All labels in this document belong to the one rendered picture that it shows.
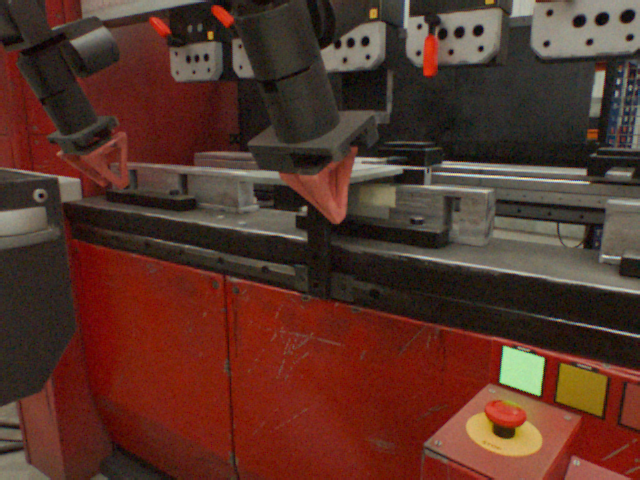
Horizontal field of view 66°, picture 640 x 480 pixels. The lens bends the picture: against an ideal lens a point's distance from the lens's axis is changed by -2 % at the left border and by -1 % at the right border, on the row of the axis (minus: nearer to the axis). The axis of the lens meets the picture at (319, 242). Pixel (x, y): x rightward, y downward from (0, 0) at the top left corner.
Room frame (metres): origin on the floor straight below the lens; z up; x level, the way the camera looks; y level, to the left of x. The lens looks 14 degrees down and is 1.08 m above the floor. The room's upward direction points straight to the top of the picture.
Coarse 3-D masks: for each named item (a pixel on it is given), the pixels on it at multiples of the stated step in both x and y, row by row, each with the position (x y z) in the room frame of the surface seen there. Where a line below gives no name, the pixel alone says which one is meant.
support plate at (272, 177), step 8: (376, 168) 0.91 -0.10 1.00; (384, 168) 0.91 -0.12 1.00; (392, 168) 0.91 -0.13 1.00; (400, 168) 0.91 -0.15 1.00; (232, 176) 0.80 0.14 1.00; (240, 176) 0.79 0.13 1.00; (248, 176) 0.78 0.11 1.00; (256, 176) 0.78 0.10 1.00; (264, 176) 0.77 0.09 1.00; (272, 176) 0.77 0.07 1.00; (352, 176) 0.77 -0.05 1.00; (360, 176) 0.79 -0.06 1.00; (368, 176) 0.81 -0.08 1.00; (376, 176) 0.83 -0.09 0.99; (272, 184) 0.76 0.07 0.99
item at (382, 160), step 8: (392, 144) 1.16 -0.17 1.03; (400, 144) 1.15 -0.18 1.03; (408, 144) 1.14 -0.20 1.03; (416, 144) 1.13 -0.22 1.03; (424, 144) 1.13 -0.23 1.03; (432, 144) 1.17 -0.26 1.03; (384, 152) 1.16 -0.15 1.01; (392, 152) 1.15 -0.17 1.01; (400, 152) 1.14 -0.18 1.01; (408, 152) 1.13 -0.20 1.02; (416, 152) 1.12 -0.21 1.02; (424, 152) 1.11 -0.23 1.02; (432, 152) 1.14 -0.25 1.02; (440, 152) 1.18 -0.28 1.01; (368, 160) 1.03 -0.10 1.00; (376, 160) 1.04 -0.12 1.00; (384, 160) 1.04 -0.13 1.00; (392, 160) 1.07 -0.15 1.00; (400, 160) 1.10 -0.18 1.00; (408, 160) 1.13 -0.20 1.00; (416, 160) 1.12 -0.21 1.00; (424, 160) 1.11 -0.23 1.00; (432, 160) 1.14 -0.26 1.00; (440, 160) 1.18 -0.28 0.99
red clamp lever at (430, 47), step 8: (424, 16) 0.83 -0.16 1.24; (432, 16) 0.83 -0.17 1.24; (432, 24) 0.83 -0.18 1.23; (432, 32) 0.83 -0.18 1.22; (424, 40) 0.84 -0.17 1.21; (432, 40) 0.83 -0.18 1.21; (424, 48) 0.84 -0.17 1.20; (432, 48) 0.83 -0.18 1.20; (424, 56) 0.84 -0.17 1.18; (432, 56) 0.83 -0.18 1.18; (424, 64) 0.84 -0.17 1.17; (432, 64) 0.83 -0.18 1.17; (424, 72) 0.84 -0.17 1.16; (432, 72) 0.83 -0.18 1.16
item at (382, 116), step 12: (348, 72) 1.00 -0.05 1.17; (360, 72) 0.98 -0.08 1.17; (372, 72) 0.97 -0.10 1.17; (384, 72) 0.95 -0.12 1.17; (348, 84) 1.00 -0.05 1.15; (360, 84) 0.98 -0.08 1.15; (372, 84) 0.97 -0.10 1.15; (384, 84) 0.95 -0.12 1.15; (348, 96) 1.00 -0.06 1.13; (360, 96) 0.98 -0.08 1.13; (372, 96) 0.97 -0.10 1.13; (384, 96) 0.95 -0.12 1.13; (348, 108) 1.00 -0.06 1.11; (360, 108) 0.98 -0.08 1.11; (372, 108) 0.97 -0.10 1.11; (384, 108) 0.95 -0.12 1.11; (384, 120) 0.96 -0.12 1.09
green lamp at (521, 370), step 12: (504, 348) 0.52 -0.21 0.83; (504, 360) 0.52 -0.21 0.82; (516, 360) 0.51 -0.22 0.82; (528, 360) 0.50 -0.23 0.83; (540, 360) 0.50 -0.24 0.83; (504, 372) 0.52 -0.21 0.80; (516, 372) 0.51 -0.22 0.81; (528, 372) 0.50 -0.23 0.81; (540, 372) 0.49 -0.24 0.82; (516, 384) 0.51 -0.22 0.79; (528, 384) 0.50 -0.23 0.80; (540, 384) 0.49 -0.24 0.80
